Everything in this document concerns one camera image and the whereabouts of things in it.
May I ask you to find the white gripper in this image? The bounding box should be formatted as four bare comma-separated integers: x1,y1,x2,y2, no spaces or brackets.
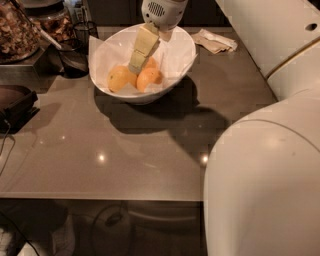
128,0,188,74

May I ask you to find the orange fruit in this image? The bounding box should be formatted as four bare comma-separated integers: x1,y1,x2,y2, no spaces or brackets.
144,57,158,68
136,68,163,92

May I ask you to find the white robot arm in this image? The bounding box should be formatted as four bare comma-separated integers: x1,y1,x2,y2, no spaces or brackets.
204,0,320,256

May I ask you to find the white paper bowl liner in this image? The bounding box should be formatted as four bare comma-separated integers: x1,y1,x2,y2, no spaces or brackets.
87,23,198,94

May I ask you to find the white bowl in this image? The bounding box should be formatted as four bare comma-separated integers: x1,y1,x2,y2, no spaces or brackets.
88,22,197,105

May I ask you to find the left yellow-orange fruit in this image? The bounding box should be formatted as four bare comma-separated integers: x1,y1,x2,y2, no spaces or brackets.
107,65,137,92

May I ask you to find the crumpled beige napkin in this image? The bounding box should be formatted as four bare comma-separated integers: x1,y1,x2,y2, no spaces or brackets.
191,29,238,54

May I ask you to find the dark glass cup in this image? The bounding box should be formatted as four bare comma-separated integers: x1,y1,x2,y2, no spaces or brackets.
58,38,89,78

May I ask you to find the small glass snack jar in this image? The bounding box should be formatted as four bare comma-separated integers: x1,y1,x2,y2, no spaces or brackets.
23,0,75,42

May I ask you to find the metal counter box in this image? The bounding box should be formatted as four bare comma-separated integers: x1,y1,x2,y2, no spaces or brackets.
0,48,50,84

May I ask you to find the large glass snack jar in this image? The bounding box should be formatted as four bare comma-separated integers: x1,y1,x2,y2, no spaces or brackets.
0,0,39,64

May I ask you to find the black device on left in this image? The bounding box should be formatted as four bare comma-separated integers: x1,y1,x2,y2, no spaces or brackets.
0,85,39,133

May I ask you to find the black wire cup holder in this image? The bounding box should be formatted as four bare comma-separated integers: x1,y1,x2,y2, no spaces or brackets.
73,21,98,50

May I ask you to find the black cable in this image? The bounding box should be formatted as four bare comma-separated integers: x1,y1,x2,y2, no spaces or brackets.
0,119,16,177

